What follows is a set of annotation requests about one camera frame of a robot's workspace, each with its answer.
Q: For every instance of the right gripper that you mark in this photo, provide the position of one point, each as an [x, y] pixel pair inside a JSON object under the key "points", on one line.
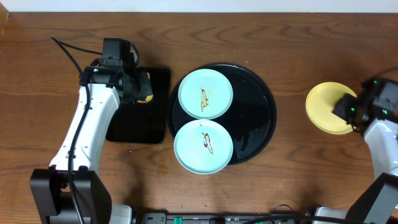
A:
{"points": [[338, 109]]}

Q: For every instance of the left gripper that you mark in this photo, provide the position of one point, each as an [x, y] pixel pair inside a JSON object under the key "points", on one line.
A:
{"points": [[144, 90]]}

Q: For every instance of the yellow green sponge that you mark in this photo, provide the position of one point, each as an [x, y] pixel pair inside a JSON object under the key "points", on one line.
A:
{"points": [[148, 98]]}

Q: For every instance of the yellow plate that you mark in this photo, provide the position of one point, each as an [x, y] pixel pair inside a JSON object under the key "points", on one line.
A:
{"points": [[321, 101]]}

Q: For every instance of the mint green plate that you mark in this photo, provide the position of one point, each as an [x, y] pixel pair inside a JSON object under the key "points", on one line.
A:
{"points": [[203, 146], [205, 94]]}

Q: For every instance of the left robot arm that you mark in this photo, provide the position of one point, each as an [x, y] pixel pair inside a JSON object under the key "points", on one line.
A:
{"points": [[70, 190]]}

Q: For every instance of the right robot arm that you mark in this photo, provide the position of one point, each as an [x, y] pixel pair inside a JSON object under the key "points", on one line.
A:
{"points": [[378, 202]]}

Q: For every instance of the rectangular black tray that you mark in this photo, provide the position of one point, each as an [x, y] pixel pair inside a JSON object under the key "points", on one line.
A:
{"points": [[143, 122]]}

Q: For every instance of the round black tray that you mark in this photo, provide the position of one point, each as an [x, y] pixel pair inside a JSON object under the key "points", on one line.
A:
{"points": [[252, 116]]}

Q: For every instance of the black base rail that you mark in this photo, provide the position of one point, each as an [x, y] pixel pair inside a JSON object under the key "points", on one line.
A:
{"points": [[186, 218]]}

